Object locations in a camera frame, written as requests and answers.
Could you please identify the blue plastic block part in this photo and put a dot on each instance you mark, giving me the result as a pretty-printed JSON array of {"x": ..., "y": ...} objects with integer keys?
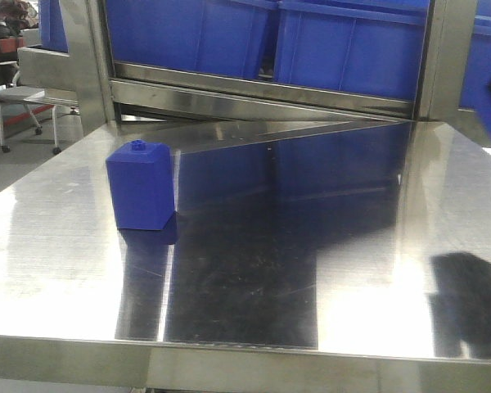
[{"x": 140, "y": 176}]

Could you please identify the blue bin left on rack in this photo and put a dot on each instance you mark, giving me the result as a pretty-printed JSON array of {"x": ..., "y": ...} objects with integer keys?
[{"x": 212, "y": 37}]

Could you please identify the blue bin on rack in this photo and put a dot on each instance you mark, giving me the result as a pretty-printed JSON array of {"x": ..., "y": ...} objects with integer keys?
[
  {"x": 368, "y": 47},
  {"x": 212, "y": 37}
]

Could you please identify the blue bin right on rack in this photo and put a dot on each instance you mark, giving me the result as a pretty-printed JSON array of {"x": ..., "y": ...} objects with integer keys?
[{"x": 368, "y": 47}]

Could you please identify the blue bin far left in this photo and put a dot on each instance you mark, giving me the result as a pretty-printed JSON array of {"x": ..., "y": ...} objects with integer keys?
[{"x": 51, "y": 26}]

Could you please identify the blue bin far upper right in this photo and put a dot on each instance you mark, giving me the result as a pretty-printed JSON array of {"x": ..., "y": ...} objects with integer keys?
[{"x": 475, "y": 93}]

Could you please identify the steel shelf rack frame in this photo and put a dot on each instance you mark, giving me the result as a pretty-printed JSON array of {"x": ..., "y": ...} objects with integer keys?
[{"x": 87, "y": 76}]

